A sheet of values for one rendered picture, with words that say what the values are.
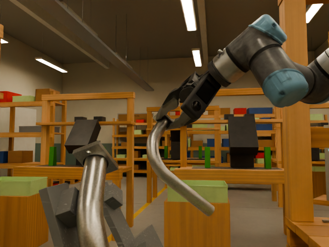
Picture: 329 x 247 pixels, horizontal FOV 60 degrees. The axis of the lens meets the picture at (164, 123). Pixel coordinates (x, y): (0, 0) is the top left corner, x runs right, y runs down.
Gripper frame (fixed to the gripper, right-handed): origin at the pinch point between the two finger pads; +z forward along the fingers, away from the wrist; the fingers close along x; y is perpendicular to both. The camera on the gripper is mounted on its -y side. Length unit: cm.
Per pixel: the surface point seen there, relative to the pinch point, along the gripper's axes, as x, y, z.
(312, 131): -62, 57, -16
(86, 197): 9.6, -42.5, -11.5
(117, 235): -1.6, -34.0, 2.2
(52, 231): 9.9, -45.4, -7.0
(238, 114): -271, 634, 203
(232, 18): -90, 767, 73
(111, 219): 0.8, -32.5, 1.9
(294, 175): -63, 38, -2
